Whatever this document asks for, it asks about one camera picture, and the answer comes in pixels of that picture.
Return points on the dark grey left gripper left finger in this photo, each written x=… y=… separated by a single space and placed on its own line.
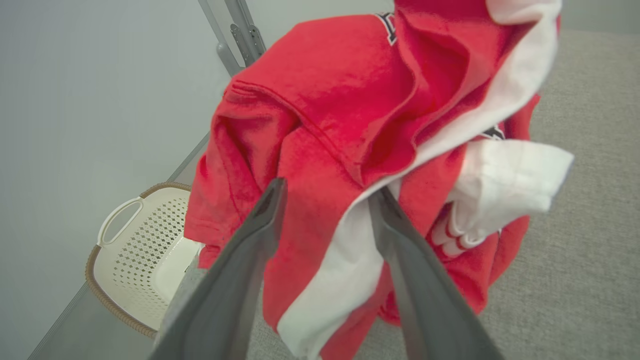
x=235 y=280

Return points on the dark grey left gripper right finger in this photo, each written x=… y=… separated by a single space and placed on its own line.
x=425 y=300

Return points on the red shorts with white stripe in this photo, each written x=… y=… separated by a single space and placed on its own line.
x=350 y=260

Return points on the red and white lettered jersey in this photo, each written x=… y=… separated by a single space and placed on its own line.
x=510 y=185

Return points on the white perforated laundry basket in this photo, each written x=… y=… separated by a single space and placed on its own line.
x=130 y=280

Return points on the grey metal post with bracket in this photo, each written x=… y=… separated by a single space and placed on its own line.
x=245 y=30

